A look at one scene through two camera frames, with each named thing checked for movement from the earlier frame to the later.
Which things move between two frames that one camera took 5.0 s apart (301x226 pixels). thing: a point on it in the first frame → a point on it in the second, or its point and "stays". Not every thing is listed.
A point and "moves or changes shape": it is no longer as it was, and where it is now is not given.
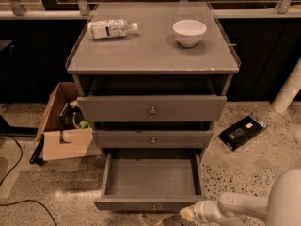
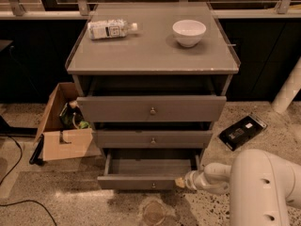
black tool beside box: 36,155 stays
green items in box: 71,116 stays
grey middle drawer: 153,138 stays
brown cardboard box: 59,140 stays
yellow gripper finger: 188,213 → 180,182
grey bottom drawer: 151,180 moves or changes shape
